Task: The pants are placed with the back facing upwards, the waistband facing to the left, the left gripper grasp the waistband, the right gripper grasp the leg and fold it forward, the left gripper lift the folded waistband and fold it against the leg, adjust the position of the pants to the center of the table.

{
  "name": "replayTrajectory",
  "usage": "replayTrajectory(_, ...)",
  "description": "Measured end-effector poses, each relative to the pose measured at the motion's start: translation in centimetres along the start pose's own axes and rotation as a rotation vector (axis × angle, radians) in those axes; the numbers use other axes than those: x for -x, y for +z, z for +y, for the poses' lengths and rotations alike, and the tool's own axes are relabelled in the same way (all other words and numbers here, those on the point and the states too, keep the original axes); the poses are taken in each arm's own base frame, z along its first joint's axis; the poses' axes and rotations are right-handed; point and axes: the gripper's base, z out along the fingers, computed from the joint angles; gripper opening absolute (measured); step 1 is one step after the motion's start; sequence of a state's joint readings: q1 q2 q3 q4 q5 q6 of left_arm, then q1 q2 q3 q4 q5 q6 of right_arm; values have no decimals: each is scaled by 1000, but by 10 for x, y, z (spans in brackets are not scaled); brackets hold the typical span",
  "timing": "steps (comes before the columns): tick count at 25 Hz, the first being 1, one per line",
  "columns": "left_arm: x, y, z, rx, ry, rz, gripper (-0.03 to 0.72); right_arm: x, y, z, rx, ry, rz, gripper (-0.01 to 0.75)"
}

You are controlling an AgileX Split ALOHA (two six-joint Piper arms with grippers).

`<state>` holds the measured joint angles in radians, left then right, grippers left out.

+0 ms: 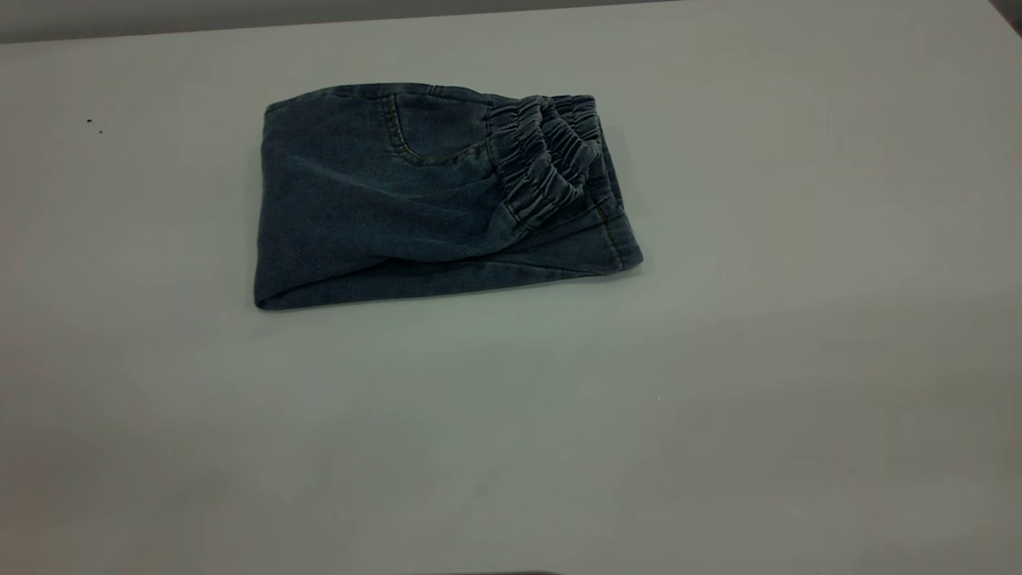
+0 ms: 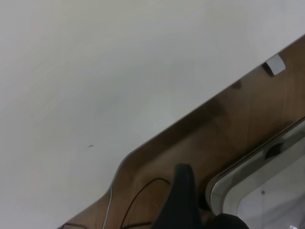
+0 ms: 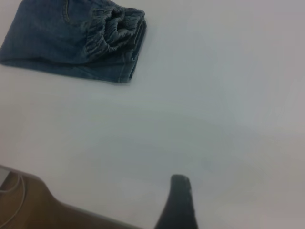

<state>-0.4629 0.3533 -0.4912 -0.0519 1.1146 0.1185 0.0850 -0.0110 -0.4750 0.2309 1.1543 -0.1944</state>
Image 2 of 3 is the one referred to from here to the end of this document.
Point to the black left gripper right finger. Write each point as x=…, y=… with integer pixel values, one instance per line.
x=227, y=223

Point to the small white wall block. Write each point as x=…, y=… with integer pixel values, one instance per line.
x=275, y=65

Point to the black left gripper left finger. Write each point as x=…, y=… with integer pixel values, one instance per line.
x=182, y=202

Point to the white platform with metal rim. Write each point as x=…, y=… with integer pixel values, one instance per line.
x=262, y=205

